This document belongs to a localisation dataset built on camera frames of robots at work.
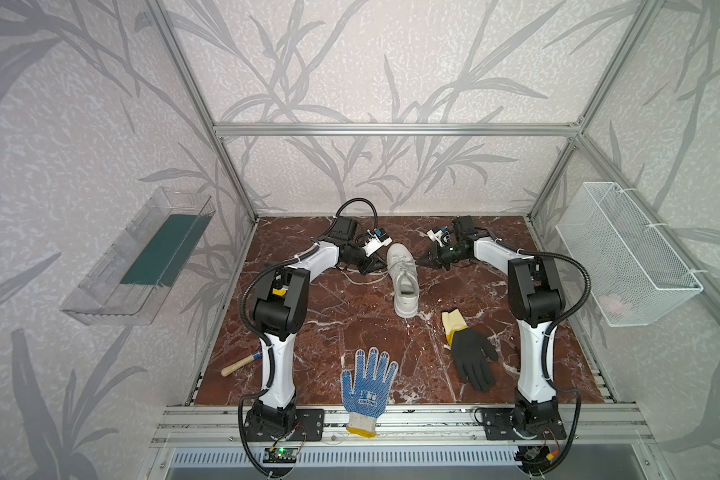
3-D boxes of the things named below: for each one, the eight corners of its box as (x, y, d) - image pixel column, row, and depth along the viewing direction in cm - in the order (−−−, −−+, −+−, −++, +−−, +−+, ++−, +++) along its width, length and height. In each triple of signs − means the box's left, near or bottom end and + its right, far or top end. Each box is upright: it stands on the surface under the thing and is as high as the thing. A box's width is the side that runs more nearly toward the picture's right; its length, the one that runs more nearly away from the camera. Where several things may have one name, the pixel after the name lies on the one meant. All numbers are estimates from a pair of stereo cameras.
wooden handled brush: (224, 376, 84) (221, 374, 82) (223, 371, 84) (220, 369, 83) (263, 356, 87) (261, 353, 85) (262, 351, 88) (259, 349, 86)
